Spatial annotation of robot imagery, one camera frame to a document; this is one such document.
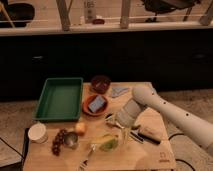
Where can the metal fork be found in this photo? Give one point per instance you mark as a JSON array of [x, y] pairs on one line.
[[83, 164]]

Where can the grey blue cloth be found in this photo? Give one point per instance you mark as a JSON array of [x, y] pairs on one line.
[[118, 91]]

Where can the white paper cup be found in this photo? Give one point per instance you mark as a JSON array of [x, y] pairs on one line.
[[38, 133]]

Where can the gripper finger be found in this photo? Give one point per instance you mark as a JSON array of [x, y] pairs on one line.
[[114, 124], [110, 115]]

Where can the yellow banana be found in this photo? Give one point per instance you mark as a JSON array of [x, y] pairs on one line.
[[104, 139]]

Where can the red grapes bunch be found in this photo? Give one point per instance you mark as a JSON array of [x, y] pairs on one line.
[[58, 141]]

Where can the small orange fruit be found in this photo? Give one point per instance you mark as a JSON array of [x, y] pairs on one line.
[[80, 128]]

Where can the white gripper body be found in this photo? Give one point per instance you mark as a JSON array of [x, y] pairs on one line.
[[128, 114]]

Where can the black office chair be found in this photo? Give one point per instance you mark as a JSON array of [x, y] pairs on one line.
[[20, 13]]

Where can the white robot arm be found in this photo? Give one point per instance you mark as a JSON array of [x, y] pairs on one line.
[[145, 96]]

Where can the blue sponge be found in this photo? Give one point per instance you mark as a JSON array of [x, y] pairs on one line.
[[96, 104]]

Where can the dark red bowl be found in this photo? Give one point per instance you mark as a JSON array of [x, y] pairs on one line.
[[100, 83]]

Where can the small metal cup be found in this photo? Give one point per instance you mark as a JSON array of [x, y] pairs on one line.
[[71, 140]]

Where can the green plastic tray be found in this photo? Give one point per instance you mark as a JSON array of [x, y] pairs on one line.
[[60, 100]]

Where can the orange bowl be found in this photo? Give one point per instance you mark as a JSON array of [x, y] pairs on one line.
[[88, 100]]

